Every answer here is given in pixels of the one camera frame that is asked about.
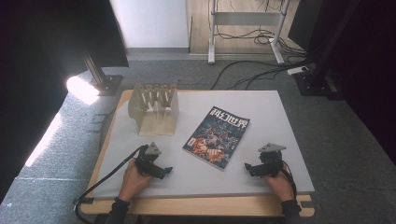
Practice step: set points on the black tape strip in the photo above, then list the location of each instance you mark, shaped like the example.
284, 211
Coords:
307, 204

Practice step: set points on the wooden table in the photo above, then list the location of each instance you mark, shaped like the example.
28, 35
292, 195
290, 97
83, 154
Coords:
199, 206

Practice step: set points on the person's left hand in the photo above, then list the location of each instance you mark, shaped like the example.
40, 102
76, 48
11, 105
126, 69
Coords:
133, 182

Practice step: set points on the colourful illustrated magazine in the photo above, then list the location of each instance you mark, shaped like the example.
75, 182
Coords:
216, 138

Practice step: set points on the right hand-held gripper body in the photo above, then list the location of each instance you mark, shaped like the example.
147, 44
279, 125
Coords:
271, 161

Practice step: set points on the wooden slotted rack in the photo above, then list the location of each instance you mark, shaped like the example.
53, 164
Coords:
155, 115

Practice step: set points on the white power strip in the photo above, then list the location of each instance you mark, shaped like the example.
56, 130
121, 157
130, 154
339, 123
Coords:
297, 70

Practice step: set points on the white metal desk frame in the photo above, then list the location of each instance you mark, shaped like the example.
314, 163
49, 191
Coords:
246, 18

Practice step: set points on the white board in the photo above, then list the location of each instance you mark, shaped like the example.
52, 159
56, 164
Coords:
267, 124

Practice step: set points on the person's right hand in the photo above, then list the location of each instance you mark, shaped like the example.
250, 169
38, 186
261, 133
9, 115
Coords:
280, 185

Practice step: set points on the black curtain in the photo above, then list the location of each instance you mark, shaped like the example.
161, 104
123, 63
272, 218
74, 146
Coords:
370, 62
37, 62

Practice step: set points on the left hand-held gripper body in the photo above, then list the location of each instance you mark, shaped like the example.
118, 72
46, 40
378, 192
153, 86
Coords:
146, 163

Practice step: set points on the black metal stand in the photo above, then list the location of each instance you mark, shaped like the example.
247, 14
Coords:
314, 81
104, 81

